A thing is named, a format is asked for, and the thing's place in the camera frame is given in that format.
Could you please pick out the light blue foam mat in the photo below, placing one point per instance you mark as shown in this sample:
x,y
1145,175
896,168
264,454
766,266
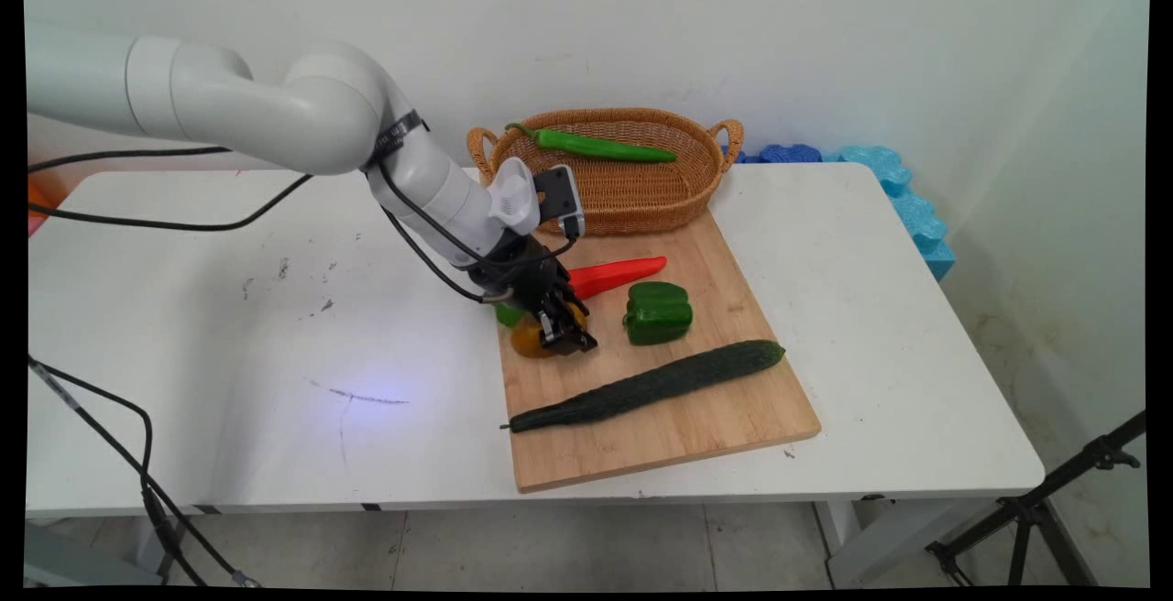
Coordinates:
x,y
916,216

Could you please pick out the wooden cutting board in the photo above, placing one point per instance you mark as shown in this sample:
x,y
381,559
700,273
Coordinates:
x,y
641,441

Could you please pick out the woven wicker basket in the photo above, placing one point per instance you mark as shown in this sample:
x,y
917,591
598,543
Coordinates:
x,y
632,198

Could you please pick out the orange carrot with green leaves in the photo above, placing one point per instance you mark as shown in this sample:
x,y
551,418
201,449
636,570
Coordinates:
x,y
623,272

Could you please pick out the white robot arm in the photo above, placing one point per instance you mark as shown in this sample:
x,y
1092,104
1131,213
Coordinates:
x,y
302,115

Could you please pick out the green chili pepper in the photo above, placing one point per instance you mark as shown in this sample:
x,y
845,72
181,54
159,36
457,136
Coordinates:
x,y
596,146

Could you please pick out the green bell pepper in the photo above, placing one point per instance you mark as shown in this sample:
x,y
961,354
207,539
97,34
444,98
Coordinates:
x,y
658,315

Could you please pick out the black tripod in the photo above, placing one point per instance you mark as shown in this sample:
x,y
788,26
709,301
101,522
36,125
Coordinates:
x,y
1031,509

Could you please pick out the dark green cucumber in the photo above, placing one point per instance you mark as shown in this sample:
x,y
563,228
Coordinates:
x,y
641,387

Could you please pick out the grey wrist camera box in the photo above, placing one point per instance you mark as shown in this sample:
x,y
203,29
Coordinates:
x,y
557,193

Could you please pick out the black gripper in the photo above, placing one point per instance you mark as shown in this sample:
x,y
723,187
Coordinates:
x,y
522,271

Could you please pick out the white table leg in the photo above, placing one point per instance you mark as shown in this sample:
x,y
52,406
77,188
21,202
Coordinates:
x,y
151,541
843,537

